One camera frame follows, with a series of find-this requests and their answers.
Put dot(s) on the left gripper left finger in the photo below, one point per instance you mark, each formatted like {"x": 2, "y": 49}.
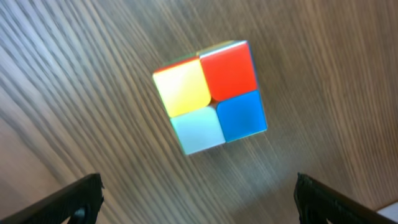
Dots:
{"x": 79, "y": 202}

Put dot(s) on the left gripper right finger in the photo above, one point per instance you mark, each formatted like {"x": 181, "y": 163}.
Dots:
{"x": 319, "y": 204}

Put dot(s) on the colourful two-by-two puzzle cube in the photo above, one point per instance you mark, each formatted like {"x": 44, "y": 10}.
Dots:
{"x": 212, "y": 96}

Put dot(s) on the pink white open box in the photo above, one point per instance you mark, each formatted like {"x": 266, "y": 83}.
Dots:
{"x": 390, "y": 212}

